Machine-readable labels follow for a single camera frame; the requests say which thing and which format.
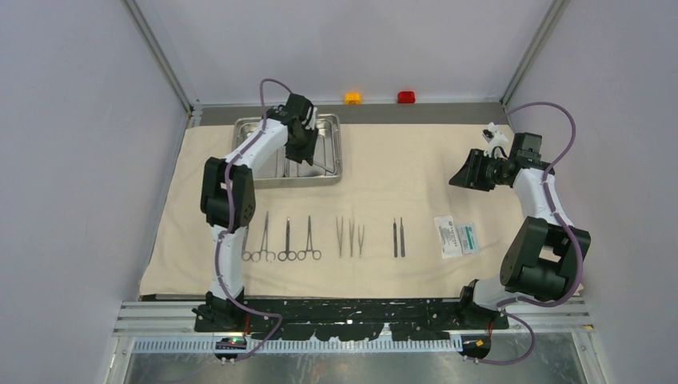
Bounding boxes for thin steel probe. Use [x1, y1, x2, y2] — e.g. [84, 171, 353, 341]
[309, 162, 335, 177]

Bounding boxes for white sterile pouch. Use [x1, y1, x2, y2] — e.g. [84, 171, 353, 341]
[433, 215, 463, 259]

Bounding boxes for green white packet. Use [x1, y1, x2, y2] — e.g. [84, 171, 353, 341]
[457, 222, 481, 254]

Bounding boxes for beige cloth wrap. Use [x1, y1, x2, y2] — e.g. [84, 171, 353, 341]
[139, 122, 584, 299]

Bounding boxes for steel scalpel handle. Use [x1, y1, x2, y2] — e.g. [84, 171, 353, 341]
[392, 218, 398, 258]
[399, 217, 406, 258]

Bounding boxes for steel tweezers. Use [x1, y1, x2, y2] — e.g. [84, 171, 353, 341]
[349, 218, 355, 258]
[335, 216, 344, 258]
[358, 225, 365, 258]

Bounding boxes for short steel scissors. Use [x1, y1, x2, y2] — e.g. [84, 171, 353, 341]
[277, 218, 298, 262]

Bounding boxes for long steel forceps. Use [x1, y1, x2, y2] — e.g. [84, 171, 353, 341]
[250, 212, 276, 262]

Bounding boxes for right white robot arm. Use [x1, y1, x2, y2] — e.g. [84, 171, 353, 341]
[449, 128, 591, 329]

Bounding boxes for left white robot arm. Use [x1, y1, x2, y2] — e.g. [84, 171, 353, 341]
[193, 94, 318, 332]

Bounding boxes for right steel tray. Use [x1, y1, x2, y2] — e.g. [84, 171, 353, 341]
[283, 118, 338, 178]

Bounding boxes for steel tray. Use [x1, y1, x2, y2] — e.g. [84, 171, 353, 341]
[283, 118, 338, 178]
[232, 118, 285, 180]

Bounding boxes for left steel tray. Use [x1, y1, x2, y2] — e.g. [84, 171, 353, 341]
[232, 118, 285, 180]

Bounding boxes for yellow button block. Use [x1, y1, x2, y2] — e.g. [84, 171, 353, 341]
[343, 92, 362, 105]

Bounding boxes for red button block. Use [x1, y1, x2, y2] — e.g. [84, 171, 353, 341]
[397, 90, 417, 104]

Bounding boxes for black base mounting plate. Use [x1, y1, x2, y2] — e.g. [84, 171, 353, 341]
[192, 298, 509, 342]

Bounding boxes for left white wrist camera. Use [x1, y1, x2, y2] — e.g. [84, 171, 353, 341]
[304, 106, 317, 130]

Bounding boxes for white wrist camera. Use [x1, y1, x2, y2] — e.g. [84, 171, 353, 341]
[482, 122, 509, 158]
[304, 106, 317, 130]

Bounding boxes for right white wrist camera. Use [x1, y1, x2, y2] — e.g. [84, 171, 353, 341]
[482, 122, 509, 158]

